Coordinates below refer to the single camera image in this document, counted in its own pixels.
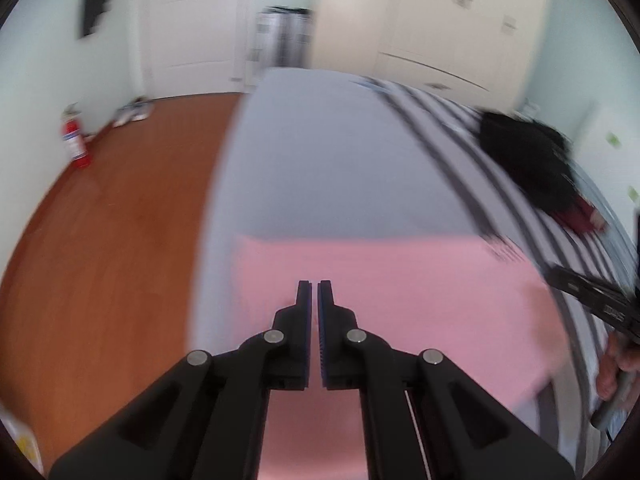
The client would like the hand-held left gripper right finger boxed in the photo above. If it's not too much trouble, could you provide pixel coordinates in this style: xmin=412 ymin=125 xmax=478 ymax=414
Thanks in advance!
xmin=318 ymin=280 xmax=576 ymax=480

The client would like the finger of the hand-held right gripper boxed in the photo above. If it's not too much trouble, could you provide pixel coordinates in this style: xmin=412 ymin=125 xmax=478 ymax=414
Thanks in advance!
xmin=544 ymin=264 xmax=603 ymax=308

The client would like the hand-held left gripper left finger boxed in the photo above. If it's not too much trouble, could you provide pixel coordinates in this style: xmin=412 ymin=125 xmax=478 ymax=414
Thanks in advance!
xmin=49 ymin=280 xmax=312 ymax=480

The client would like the pink printed t-shirt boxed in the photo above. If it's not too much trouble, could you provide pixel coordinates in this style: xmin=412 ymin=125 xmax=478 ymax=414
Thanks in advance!
xmin=232 ymin=235 xmax=571 ymax=480

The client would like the person's right hand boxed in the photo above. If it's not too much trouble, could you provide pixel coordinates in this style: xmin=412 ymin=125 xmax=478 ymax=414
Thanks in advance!
xmin=595 ymin=332 xmax=632 ymax=402

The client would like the maroon garment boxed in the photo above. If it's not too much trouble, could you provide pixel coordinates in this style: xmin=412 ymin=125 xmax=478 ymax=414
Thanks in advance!
xmin=552 ymin=195 xmax=608 ymax=236

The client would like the black garment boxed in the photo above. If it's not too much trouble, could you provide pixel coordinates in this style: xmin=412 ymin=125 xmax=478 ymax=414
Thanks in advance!
xmin=477 ymin=110 xmax=581 ymax=216

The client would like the pair of white shoes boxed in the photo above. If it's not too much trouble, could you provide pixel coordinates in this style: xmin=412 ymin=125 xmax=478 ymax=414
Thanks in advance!
xmin=112 ymin=97 xmax=151 ymax=128

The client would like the cream wardrobe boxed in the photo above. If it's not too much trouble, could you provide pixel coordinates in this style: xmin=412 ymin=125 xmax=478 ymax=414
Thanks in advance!
xmin=312 ymin=0 xmax=551 ymax=111

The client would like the red fire extinguisher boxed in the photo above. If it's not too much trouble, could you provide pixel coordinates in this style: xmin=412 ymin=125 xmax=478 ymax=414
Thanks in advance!
xmin=60 ymin=104 xmax=93 ymax=170

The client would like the white yellow packet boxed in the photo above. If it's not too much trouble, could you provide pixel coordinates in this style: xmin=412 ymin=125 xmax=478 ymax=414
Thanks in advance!
xmin=0 ymin=402 xmax=43 ymax=473

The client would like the white door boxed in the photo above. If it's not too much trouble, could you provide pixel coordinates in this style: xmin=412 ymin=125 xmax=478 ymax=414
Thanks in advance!
xmin=140 ymin=0 xmax=251 ymax=101

